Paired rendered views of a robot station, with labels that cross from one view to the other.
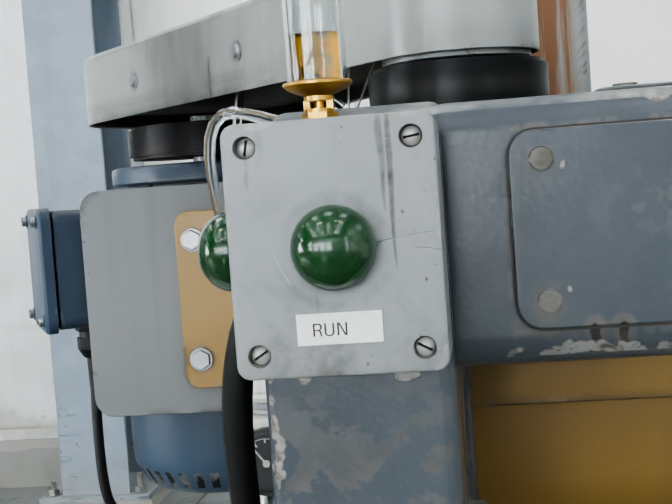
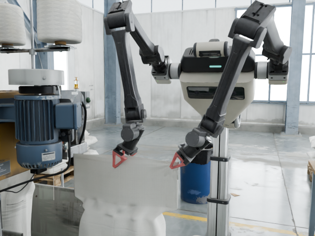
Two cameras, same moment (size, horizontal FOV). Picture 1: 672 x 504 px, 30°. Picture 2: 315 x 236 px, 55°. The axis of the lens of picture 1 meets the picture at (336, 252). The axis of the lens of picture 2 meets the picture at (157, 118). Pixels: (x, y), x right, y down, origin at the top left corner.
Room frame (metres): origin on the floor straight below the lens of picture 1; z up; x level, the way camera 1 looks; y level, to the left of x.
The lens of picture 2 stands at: (1.92, 0.72, 1.37)
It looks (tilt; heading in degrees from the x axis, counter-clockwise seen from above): 7 degrees down; 192
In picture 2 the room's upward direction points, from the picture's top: straight up
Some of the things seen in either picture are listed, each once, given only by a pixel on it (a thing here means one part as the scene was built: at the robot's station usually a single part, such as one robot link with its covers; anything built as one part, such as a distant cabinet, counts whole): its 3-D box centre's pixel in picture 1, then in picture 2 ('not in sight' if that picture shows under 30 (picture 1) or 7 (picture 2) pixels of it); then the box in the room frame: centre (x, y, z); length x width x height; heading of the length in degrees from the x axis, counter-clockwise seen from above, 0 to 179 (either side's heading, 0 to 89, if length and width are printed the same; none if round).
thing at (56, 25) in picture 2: not in sight; (59, 21); (0.84, 0.10, 1.61); 0.17 x 0.17 x 0.17
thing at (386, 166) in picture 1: (341, 243); (81, 99); (0.46, 0.00, 1.29); 0.08 x 0.05 x 0.09; 83
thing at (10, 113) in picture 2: not in sight; (11, 111); (1.01, 0.01, 1.27); 0.12 x 0.09 x 0.09; 173
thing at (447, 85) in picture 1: (458, 90); (51, 87); (0.63, -0.07, 1.35); 0.09 x 0.09 x 0.03
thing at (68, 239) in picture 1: (83, 281); (69, 118); (0.95, 0.19, 1.25); 0.10 x 0.08 x 0.12; 18
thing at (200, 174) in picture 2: not in sight; (197, 171); (-1.61, 0.47, 0.32); 0.51 x 0.48 x 0.65; 173
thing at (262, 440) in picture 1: (268, 460); not in sight; (0.69, 0.05, 1.16); 0.04 x 0.02 x 0.04; 83
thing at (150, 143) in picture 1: (206, 143); (37, 90); (0.99, 0.10, 1.35); 0.12 x 0.12 x 0.04
